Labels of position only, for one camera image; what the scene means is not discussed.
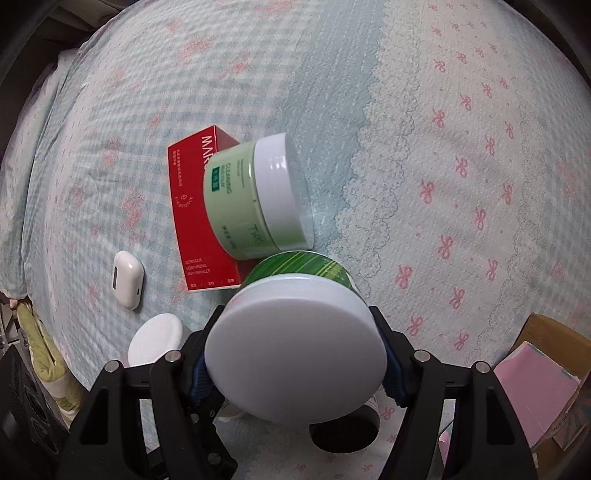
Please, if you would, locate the white supplement bottle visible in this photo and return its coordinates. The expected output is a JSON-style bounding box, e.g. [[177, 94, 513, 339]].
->
[[127, 313, 189, 367]]

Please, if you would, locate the white earbuds case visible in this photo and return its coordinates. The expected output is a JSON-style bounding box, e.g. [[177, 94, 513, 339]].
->
[[112, 250, 144, 310]]

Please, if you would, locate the green striped white-lid jar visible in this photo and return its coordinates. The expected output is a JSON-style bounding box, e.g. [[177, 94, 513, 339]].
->
[[204, 251, 387, 428]]

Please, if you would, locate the light green cream jar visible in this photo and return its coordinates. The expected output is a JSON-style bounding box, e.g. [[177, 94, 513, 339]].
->
[[204, 133, 315, 261]]

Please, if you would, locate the brown cardboard box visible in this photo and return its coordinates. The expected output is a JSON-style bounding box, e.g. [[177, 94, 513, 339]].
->
[[435, 313, 591, 480]]

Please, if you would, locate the red Marubi box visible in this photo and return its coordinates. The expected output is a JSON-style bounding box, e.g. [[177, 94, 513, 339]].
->
[[167, 125, 254, 291]]

